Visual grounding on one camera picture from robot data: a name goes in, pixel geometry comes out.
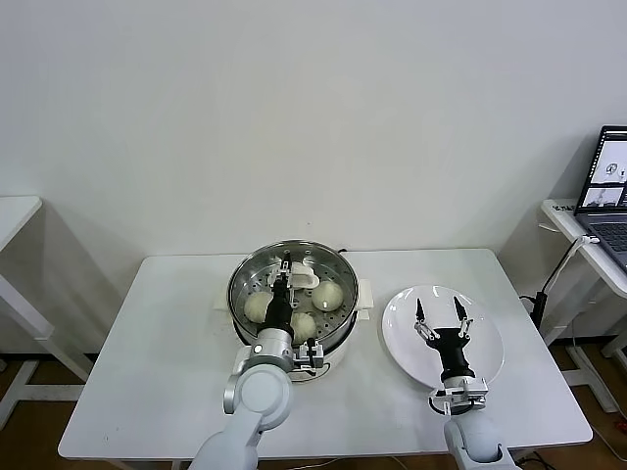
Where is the white side table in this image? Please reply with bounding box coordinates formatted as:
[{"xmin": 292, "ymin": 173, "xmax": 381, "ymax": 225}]
[
  {"xmin": 541, "ymin": 198, "xmax": 627, "ymax": 412},
  {"xmin": 0, "ymin": 195, "xmax": 94, "ymax": 432}
]

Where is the black cable with adapter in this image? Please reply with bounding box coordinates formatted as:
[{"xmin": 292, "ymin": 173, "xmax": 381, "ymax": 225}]
[{"xmin": 518, "ymin": 291, "xmax": 549, "ymax": 339}]

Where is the white steamed baozi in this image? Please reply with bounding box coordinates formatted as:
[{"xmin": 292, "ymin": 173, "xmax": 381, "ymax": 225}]
[
  {"xmin": 312, "ymin": 281, "xmax": 344, "ymax": 312},
  {"xmin": 243, "ymin": 292, "xmax": 271, "ymax": 324},
  {"xmin": 289, "ymin": 311, "xmax": 317, "ymax": 344}
]

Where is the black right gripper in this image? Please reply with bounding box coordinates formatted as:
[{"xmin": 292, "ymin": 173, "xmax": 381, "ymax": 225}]
[{"xmin": 412, "ymin": 295, "xmax": 476, "ymax": 383}]

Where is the white round plate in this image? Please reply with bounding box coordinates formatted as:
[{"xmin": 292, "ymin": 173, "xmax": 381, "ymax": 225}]
[{"xmin": 381, "ymin": 285, "xmax": 506, "ymax": 393}]

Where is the stainless steel inner pot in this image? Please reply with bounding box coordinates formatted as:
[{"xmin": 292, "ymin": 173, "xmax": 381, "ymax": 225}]
[{"xmin": 227, "ymin": 238, "xmax": 359, "ymax": 348}]

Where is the grey laptop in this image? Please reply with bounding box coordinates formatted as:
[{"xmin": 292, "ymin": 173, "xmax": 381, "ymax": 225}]
[{"xmin": 575, "ymin": 125, "xmax": 627, "ymax": 273}]

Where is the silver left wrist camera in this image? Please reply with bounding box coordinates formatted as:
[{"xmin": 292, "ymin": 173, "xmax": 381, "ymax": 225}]
[{"xmin": 292, "ymin": 340, "xmax": 325, "ymax": 381}]

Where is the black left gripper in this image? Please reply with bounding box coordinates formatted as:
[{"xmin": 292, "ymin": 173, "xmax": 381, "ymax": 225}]
[{"xmin": 264, "ymin": 248, "xmax": 301, "ymax": 335}]

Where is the steel steamer pot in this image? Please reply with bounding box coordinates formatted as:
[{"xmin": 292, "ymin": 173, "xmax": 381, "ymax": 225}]
[{"xmin": 213, "ymin": 277, "xmax": 376, "ymax": 388}]

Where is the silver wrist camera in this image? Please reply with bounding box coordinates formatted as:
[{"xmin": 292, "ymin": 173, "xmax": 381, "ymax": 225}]
[
  {"xmin": 428, "ymin": 375, "xmax": 490, "ymax": 416},
  {"xmin": 292, "ymin": 340, "xmax": 325, "ymax": 381}
]

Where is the white laptop cable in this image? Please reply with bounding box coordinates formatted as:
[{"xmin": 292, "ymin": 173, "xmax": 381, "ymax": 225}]
[{"xmin": 546, "ymin": 236, "xmax": 600, "ymax": 295}]

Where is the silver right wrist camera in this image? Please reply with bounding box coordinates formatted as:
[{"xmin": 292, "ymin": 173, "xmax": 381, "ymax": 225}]
[{"xmin": 428, "ymin": 375, "xmax": 490, "ymax": 416}]

